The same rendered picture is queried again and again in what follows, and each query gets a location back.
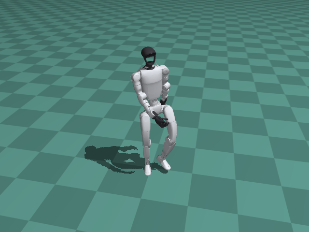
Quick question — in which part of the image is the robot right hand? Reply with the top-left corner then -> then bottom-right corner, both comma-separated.
152,111 -> 169,128

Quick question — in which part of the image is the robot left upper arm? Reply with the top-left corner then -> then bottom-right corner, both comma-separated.
160,65 -> 170,90

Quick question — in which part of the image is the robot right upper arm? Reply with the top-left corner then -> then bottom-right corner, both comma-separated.
131,71 -> 147,100

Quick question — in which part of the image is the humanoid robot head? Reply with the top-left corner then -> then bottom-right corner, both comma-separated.
141,47 -> 156,70

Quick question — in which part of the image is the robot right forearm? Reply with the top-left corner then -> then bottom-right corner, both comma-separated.
137,95 -> 155,118

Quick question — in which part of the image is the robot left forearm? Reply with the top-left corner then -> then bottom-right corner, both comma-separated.
161,89 -> 169,101

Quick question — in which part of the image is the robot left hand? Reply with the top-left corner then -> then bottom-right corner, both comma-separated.
160,98 -> 167,105

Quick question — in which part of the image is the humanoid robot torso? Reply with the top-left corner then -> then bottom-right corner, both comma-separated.
138,64 -> 163,115

